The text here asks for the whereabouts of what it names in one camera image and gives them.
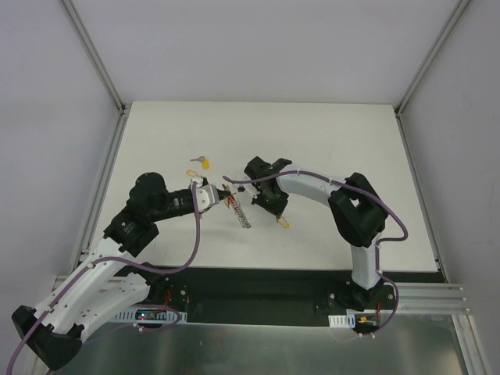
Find key with solid yellow tag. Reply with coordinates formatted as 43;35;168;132
191;156;211;170

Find key with yellow window tag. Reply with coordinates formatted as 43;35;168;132
186;170;200;177

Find red handled key organizer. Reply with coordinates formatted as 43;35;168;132
227;195;252;229

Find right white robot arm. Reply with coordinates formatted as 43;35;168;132
244;156;388;312

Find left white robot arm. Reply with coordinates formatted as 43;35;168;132
12;172;230;371

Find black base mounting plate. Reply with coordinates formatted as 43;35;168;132
143;267;445;327

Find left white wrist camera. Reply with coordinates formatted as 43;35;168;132
190;177;220;213

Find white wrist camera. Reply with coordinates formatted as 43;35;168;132
237;178;259;198
190;177;220;213

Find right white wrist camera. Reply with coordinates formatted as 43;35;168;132
237;178;259;198

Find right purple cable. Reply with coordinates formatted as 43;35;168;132
222;170;410;344

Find purple cable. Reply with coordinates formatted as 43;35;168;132
6;183;204;375
222;170;410;344

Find left white cable duct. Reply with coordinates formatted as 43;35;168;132
110;308;188;324

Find white cable duct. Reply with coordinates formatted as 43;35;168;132
328;314;355;329
110;308;188;324

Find right white cable duct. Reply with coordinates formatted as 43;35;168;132
328;314;355;329

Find left aluminium table rail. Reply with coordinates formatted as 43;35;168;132
69;105;131;272

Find aluminium table rail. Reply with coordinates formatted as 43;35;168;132
395;113;449;282
69;105;131;272

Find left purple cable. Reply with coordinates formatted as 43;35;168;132
6;183;204;375

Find front aluminium extrusion rail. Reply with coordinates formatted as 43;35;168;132
397;283;472;316

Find right aluminium table rail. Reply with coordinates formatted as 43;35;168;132
395;113;449;282

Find left aluminium frame post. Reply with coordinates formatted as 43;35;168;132
58;0;128;115

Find aluminium frame post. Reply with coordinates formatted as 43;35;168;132
58;0;128;115
395;0;473;119

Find right aluminium frame post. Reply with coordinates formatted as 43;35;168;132
395;0;473;119

